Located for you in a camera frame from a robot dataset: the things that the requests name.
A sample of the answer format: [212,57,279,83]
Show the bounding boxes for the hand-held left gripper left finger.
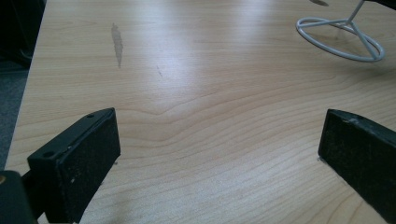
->
[21,107,121,224]

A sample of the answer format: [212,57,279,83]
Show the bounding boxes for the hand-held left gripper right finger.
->
[318,108,396,224]

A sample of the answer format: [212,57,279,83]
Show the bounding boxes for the white wire stand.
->
[295,0,387,63]

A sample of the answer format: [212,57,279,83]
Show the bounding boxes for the dark furniture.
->
[0,0,48,70]

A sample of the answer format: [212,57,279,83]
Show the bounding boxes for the dark object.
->
[364,0,396,11]

